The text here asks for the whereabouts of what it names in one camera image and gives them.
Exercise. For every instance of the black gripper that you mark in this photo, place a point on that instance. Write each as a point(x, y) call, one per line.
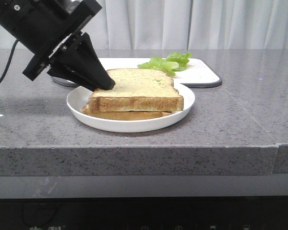
point(52, 32)

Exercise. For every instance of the toasted bread slice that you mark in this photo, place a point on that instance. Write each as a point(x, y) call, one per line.
point(137, 90)
point(125, 116)

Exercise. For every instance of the green lettuce leaf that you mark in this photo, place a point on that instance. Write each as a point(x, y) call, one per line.
point(173, 63)

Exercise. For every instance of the white round plate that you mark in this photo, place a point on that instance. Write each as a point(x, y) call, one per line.
point(78, 98)

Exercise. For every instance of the white pleated curtain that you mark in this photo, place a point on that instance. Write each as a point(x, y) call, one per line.
point(190, 24)

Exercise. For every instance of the white cutting board grey rim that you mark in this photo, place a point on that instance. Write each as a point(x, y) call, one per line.
point(196, 75)

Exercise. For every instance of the black appliance front panel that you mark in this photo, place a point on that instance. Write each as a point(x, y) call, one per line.
point(146, 213)

